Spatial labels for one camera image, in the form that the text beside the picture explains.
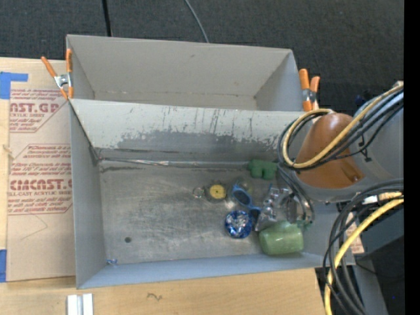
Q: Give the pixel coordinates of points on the blue sunglasses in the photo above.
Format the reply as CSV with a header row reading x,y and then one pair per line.
x,y
241,196

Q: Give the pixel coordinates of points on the light green cup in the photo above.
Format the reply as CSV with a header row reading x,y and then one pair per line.
x,y
282,239

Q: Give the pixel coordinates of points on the dark green toy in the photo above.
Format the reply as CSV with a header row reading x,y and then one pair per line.
x,y
260,169

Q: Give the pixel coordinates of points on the grey metal bin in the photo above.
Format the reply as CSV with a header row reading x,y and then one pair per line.
x,y
164,208

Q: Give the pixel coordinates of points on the brown cardboard board, red print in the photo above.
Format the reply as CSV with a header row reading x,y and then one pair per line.
x,y
39,235

